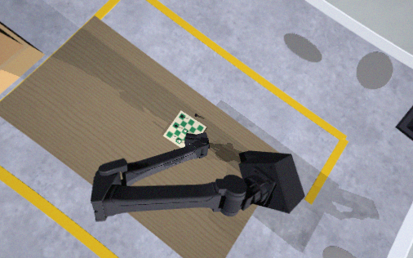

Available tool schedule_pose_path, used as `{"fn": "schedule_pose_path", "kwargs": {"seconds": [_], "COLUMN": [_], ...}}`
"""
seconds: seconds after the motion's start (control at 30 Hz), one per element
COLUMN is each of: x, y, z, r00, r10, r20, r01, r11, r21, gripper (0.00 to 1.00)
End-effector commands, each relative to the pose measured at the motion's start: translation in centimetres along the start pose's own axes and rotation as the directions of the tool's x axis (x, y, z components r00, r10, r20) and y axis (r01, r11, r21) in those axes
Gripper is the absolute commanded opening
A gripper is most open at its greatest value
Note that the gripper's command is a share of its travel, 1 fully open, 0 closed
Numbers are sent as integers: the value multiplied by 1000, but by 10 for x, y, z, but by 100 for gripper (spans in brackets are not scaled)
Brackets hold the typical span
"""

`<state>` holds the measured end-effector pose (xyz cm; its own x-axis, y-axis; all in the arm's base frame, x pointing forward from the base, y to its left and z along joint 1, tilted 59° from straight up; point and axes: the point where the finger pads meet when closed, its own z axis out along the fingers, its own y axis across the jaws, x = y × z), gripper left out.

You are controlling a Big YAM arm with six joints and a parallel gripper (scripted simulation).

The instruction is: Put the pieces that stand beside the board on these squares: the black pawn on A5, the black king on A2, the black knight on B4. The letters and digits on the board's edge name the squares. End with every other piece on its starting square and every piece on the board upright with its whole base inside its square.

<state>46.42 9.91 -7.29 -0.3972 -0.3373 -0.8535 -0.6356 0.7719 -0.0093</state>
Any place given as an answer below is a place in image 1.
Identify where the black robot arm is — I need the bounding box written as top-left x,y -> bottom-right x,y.
91,133 -> 276,222

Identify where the green and white chessboard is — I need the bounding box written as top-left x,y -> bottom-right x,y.
163,111 -> 207,148

